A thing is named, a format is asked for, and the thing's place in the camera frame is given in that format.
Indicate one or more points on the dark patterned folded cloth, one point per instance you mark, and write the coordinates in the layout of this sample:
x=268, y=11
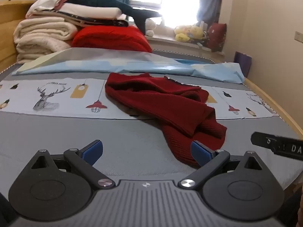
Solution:
x=106, y=23

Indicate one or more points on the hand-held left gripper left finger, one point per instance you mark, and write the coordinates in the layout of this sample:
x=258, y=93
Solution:
x=94, y=151

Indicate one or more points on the red folded blanket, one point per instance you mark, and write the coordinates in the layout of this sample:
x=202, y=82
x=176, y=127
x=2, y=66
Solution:
x=111, y=37

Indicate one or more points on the teal shark plush toy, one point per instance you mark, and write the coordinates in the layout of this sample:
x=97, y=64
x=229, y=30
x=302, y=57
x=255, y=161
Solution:
x=99, y=0

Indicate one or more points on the grey printed bed sheet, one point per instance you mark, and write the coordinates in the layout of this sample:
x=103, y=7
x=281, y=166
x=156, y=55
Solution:
x=71, y=127

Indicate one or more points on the wall socket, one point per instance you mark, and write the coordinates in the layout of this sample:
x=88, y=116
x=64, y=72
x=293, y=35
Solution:
x=298, y=36

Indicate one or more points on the light blue quilt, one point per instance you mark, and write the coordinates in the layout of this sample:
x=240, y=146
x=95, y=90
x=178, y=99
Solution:
x=142, y=63

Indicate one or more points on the window sill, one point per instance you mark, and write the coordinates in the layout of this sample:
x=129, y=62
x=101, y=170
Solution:
x=165, y=42

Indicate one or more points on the white folded cloth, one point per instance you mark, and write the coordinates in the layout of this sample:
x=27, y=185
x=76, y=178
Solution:
x=94, y=10

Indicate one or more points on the white plush toy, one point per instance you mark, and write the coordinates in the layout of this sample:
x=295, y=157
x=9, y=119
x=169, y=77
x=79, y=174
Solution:
x=150, y=27

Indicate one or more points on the red cushion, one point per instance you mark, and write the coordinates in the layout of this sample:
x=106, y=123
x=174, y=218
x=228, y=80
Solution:
x=216, y=36

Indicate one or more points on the yellow plush toy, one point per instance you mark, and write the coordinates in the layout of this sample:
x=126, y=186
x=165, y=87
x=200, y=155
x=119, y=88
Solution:
x=189, y=32

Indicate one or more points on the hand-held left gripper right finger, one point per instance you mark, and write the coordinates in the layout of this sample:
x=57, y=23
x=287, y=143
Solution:
x=200, y=153

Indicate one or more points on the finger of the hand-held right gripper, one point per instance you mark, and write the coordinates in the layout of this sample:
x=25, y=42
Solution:
x=260, y=139

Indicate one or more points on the white and pink garment pile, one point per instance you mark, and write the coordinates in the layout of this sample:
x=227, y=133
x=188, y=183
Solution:
x=49, y=2

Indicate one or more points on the dark red knit sweater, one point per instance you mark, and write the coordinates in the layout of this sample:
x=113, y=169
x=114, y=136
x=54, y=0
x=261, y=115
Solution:
x=170, y=106

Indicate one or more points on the cream folded blanket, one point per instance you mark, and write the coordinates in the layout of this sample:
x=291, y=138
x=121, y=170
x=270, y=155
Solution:
x=40, y=35

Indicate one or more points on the purple bag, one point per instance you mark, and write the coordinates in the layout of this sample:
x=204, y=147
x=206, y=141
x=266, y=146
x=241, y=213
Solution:
x=242, y=62

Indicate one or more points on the window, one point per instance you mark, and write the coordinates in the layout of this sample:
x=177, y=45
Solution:
x=175, y=2

